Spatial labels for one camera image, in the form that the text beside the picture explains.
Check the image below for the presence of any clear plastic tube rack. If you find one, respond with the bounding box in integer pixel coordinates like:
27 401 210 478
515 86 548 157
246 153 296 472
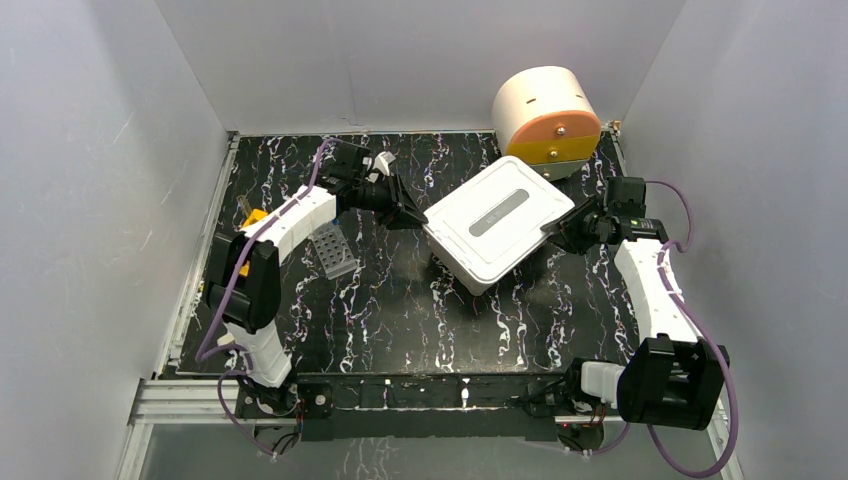
310 222 358 280

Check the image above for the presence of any white bin lid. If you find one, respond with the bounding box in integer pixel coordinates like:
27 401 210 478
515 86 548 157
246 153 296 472
424 156 575 262

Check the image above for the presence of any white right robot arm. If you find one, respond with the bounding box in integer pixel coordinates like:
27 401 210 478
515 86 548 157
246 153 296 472
542 177 729 430

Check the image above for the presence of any cream cylindrical drawer cabinet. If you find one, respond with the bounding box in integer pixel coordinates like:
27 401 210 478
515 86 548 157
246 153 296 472
491 66 602 181

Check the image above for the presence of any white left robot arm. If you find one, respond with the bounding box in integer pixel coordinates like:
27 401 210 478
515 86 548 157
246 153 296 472
196 138 428 416

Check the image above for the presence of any white plastic bin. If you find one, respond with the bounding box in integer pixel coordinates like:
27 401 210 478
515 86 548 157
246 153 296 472
427 236 542 296

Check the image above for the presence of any aluminium frame rail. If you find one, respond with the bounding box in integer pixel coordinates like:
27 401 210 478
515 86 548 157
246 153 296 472
125 374 730 425

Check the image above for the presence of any yellow test tube rack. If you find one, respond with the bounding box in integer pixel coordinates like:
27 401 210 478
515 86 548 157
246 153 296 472
236 208 269 279

